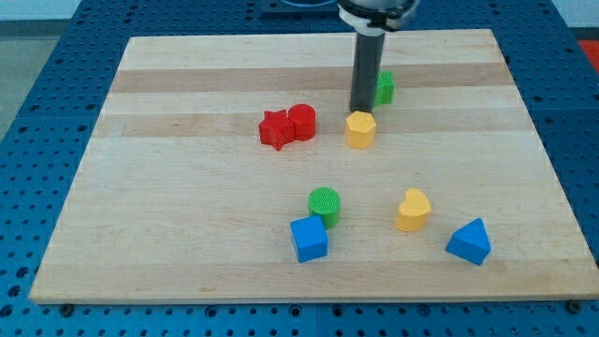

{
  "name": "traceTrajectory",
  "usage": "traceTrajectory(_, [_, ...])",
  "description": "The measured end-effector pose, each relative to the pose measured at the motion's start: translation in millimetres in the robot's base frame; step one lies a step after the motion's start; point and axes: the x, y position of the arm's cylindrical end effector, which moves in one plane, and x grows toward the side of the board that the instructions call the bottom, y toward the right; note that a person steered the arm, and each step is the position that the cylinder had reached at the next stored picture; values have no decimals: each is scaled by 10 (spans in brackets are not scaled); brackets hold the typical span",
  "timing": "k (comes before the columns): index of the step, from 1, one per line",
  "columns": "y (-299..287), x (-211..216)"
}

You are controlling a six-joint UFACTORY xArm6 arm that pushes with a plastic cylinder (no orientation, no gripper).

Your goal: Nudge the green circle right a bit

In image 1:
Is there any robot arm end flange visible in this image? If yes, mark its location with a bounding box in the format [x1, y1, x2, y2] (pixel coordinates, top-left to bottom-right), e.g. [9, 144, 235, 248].
[338, 0, 420, 37]

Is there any green cylinder block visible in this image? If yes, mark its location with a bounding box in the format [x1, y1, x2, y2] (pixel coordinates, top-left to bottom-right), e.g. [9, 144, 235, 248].
[307, 187, 341, 229]

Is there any red star block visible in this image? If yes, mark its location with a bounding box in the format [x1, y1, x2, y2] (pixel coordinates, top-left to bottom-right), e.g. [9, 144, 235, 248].
[258, 110, 295, 151]

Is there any red cylinder block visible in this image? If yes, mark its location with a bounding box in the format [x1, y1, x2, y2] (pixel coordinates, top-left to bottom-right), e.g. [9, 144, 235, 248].
[287, 104, 316, 141]

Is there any blue cube block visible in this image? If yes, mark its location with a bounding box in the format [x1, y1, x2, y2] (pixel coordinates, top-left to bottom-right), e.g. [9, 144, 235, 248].
[290, 215, 329, 263]

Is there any yellow hexagon block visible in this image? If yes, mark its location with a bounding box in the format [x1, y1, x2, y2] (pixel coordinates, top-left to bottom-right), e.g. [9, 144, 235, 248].
[344, 111, 376, 150]

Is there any wooden board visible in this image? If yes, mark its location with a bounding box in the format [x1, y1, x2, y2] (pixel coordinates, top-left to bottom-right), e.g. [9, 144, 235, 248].
[30, 29, 598, 304]

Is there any green star block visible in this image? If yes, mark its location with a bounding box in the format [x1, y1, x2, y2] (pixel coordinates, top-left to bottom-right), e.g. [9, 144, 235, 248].
[374, 71, 395, 107]

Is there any yellow heart block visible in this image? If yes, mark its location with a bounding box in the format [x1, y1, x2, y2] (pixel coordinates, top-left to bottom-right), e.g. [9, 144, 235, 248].
[395, 188, 431, 232]

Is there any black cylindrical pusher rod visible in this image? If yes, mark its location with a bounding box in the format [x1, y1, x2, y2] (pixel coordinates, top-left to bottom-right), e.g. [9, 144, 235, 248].
[349, 33, 385, 112]

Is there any blue triangular prism block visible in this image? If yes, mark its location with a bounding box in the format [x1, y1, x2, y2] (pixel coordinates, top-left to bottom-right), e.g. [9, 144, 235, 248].
[446, 218, 491, 266]

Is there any dark blue base plate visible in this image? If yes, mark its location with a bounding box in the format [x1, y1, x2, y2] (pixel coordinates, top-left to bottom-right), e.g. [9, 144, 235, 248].
[258, 0, 338, 18]

